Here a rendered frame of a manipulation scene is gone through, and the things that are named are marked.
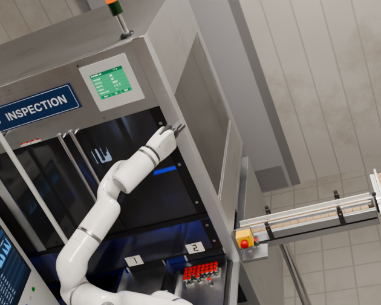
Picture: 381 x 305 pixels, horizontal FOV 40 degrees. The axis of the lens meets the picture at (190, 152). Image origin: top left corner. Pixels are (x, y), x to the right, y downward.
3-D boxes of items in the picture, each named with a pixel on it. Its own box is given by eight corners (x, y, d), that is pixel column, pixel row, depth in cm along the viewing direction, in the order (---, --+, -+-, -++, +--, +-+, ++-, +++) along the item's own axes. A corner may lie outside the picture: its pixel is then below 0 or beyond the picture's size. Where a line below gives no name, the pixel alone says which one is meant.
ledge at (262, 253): (244, 244, 276) (243, 242, 275) (268, 239, 272) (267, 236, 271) (243, 263, 264) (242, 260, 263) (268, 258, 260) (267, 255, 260)
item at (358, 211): (244, 253, 273) (234, 230, 266) (245, 234, 286) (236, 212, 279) (380, 226, 253) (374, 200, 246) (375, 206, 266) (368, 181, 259)
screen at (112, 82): (100, 111, 229) (78, 68, 220) (145, 97, 223) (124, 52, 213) (100, 112, 228) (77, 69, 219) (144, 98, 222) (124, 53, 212)
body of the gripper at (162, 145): (159, 169, 187) (179, 149, 192) (154, 151, 179) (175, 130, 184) (144, 160, 190) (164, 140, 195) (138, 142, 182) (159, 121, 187)
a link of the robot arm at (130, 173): (144, 168, 189) (158, 169, 182) (120, 193, 184) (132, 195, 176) (131, 150, 186) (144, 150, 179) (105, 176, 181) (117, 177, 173)
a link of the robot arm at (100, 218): (84, 239, 183) (132, 169, 194) (104, 245, 170) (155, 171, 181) (65, 224, 179) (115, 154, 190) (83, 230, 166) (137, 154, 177)
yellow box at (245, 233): (240, 239, 265) (236, 229, 262) (254, 236, 263) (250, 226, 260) (239, 249, 259) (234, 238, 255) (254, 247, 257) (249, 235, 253)
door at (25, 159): (47, 247, 278) (-12, 156, 252) (126, 229, 265) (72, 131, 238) (46, 248, 278) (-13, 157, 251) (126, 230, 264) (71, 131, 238)
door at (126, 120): (126, 229, 264) (72, 131, 238) (207, 210, 252) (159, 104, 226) (126, 230, 264) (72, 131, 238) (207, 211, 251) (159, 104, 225)
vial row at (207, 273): (187, 280, 266) (183, 273, 264) (220, 273, 261) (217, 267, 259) (186, 283, 264) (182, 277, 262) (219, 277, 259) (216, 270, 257)
